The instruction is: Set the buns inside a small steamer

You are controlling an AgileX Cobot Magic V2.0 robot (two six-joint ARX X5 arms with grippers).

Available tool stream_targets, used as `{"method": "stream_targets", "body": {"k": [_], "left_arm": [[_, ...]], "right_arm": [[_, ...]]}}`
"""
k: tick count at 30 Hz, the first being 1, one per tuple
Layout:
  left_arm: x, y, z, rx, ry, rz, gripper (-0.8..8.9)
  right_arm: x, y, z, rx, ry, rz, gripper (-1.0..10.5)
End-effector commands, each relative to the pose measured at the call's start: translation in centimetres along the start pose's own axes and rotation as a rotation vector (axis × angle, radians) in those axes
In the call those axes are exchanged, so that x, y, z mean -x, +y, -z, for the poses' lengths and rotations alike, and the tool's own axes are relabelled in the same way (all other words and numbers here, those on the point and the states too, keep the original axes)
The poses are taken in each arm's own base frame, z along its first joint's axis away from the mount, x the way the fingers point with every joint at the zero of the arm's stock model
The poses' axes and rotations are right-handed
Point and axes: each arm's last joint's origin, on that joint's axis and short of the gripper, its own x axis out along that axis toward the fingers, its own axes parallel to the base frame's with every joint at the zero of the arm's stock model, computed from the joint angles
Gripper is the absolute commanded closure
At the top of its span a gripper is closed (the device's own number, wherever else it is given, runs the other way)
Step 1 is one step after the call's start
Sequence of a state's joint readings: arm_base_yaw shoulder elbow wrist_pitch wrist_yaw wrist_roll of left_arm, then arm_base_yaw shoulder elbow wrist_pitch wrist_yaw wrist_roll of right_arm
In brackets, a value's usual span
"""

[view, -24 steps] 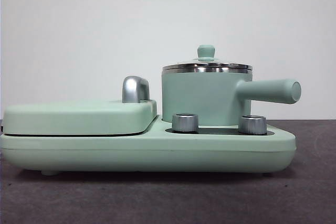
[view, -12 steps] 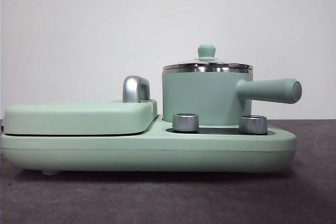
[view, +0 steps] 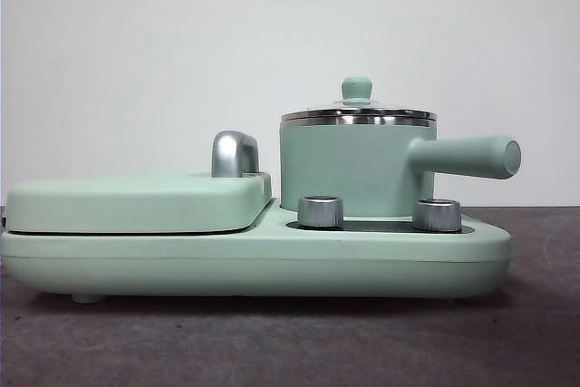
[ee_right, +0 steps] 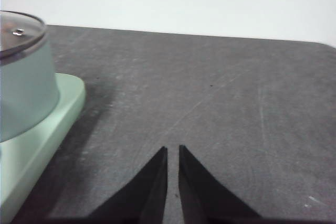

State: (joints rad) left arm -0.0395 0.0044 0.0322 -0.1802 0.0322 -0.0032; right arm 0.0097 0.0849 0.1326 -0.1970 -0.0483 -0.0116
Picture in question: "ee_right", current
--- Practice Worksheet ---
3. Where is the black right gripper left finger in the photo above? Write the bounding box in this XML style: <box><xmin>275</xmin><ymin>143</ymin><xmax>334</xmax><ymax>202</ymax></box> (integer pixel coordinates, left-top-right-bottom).
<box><xmin>90</xmin><ymin>146</ymin><xmax>169</xmax><ymax>224</ymax></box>

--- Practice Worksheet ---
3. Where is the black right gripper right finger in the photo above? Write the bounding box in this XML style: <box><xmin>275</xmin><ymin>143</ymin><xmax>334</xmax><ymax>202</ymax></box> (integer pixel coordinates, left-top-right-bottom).
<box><xmin>178</xmin><ymin>144</ymin><xmax>260</xmax><ymax>224</ymax></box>

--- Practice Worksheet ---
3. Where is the glass pot lid green knob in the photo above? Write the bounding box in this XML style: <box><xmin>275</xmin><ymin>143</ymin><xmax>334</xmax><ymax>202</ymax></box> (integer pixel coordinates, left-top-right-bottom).
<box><xmin>0</xmin><ymin>10</ymin><xmax>48</xmax><ymax>61</ymax></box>

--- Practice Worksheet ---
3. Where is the mint green breakfast machine base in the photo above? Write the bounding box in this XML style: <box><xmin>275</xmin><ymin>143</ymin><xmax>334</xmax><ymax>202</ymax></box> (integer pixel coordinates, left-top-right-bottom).
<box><xmin>0</xmin><ymin>72</ymin><xmax>87</xmax><ymax>224</ymax></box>

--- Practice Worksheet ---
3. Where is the mint green pot with handle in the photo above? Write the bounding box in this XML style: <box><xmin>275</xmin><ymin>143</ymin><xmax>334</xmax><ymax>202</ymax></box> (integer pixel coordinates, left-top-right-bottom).
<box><xmin>0</xmin><ymin>32</ymin><xmax>61</xmax><ymax>143</ymax></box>

